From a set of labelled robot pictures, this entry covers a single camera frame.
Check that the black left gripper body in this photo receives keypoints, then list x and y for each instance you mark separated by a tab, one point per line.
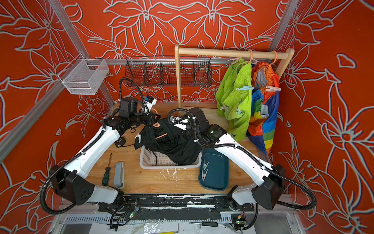
141	118

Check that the black shorts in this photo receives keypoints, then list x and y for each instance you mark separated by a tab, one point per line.
180	150

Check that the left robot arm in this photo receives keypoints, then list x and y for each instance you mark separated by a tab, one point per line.
69	180

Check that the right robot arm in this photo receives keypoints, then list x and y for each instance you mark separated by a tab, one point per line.
268	180

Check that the lime green shorts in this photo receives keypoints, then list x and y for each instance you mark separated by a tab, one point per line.
236	106

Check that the mint clothespin on green shorts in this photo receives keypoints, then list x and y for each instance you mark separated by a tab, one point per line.
245	88

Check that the rainbow striped shorts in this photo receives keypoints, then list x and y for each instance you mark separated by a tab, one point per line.
265	106

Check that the orange hanger of green shorts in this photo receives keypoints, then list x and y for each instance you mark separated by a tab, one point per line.
251	56

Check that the orange hanger of rainbow shorts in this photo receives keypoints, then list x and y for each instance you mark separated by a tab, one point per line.
275	58

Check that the clothespin in tray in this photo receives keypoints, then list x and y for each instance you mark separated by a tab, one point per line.
203	174
205	165

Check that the white plastic basket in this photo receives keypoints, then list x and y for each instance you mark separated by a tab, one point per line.
156	160

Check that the teal plastic tray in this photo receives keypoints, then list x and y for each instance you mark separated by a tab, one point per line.
217	178

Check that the grey rectangular block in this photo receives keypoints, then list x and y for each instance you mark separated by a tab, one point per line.
119	175

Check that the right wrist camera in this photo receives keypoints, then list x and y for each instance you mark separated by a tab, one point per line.
179	122

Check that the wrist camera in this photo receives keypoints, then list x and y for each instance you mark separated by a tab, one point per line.
149	102
179	122

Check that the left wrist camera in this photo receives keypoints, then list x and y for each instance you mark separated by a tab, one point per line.
149	102

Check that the black wire wall basket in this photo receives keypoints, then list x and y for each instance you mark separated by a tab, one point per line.
157	71

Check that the green handled screwdriver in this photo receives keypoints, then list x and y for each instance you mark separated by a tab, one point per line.
106	177

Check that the clear acrylic wall bin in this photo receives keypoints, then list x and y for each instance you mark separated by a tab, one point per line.
85	76

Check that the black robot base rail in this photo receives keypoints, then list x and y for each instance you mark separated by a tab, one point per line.
175	207

